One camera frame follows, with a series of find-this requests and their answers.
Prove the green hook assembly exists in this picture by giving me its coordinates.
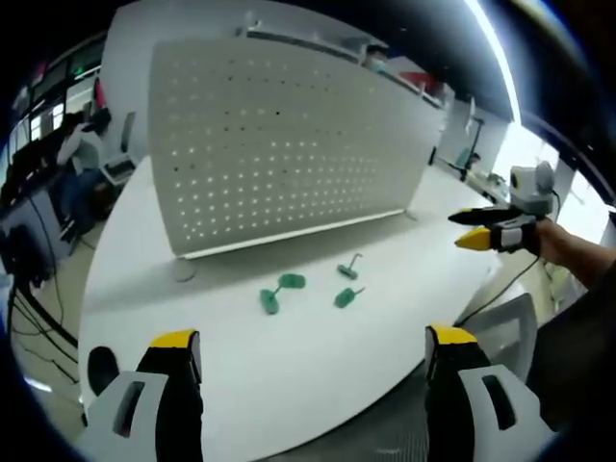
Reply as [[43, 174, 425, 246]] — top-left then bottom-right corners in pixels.
[[274, 272, 308, 295], [259, 287, 282, 316], [333, 286, 367, 310], [336, 252, 364, 281]]

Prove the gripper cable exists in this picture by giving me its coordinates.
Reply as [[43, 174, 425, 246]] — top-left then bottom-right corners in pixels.
[[454, 188, 563, 326]]

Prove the white office chair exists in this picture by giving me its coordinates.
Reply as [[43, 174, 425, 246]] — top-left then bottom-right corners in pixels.
[[460, 292, 539, 386]]

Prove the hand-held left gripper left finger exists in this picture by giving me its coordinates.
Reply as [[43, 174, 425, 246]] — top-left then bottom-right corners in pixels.
[[75, 328, 205, 462]]

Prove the person's dark sleeve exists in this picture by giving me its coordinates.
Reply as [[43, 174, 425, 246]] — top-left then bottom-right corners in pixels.
[[526, 254, 616, 434]]

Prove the white desktop device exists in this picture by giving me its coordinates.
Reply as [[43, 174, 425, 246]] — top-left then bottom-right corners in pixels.
[[100, 152, 136, 186]]

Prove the black stand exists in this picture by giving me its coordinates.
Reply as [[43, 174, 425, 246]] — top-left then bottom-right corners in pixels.
[[456, 103, 487, 182]]

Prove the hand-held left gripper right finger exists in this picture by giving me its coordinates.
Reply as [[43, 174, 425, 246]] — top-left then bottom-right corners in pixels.
[[423, 323, 560, 462]]

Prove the black table cable grommet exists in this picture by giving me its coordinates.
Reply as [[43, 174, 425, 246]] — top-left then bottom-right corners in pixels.
[[87, 345, 121, 398]]

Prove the dark computer monitor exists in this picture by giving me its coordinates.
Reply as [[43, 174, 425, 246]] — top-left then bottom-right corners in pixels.
[[0, 221, 53, 290]]

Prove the white desk partition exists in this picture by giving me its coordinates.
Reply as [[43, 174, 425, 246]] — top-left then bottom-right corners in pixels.
[[234, 12, 456, 113]]

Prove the ceiling light strip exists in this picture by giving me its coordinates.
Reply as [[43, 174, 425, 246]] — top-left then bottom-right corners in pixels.
[[462, 0, 525, 127]]

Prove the white perforated mounting plate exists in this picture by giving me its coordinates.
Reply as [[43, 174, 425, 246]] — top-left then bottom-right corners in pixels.
[[146, 36, 447, 284]]

